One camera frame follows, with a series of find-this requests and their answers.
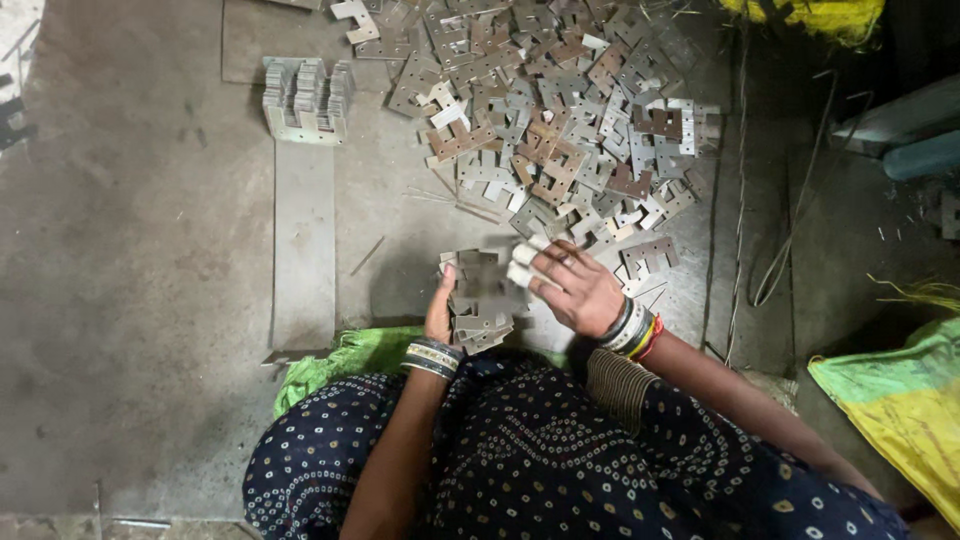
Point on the person's left hand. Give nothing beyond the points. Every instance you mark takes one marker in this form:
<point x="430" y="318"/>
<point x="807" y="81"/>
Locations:
<point x="439" y="315"/>

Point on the person's right hand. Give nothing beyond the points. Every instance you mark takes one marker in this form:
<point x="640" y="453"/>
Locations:
<point x="581" y="289"/>

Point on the bundle of metal laminations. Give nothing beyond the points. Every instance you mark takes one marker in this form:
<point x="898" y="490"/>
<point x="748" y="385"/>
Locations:
<point x="484" y="300"/>

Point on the left wrist bangles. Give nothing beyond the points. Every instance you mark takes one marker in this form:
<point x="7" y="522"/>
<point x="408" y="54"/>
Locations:
<point x="431" y="356"/>

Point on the wrist bangles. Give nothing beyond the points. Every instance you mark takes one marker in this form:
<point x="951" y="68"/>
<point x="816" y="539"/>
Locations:
<point x="431" y="356"/>
<point x="631" y="330"/>

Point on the right wrist bangles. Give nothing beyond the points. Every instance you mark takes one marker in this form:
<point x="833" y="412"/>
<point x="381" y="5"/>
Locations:
<point x="631" y="330"/>

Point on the long flat metal strip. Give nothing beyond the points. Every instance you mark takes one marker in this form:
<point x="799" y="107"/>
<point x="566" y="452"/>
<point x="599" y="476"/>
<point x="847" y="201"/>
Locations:
<point x="304" y="247"/>

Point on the person's dark dotted clothing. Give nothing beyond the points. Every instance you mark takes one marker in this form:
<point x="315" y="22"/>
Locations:
<point x="570" y="457"/>

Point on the heap of loose metal laminations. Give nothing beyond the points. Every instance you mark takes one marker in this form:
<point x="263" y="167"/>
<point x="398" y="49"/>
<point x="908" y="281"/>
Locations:
<point x="555" y="120"/>

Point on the upright stacked metal laminations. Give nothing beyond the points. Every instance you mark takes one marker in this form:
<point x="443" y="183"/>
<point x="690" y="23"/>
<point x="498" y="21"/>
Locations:
<point x="309" y="101"/>

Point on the green and yellow woven sack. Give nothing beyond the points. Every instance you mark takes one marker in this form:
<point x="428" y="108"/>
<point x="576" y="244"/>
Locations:
<point x="900" y="405"/>

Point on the grey and blue pipe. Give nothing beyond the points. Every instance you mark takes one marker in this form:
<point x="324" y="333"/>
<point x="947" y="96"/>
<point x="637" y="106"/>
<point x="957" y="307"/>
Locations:
<point x="904" y="135"/>

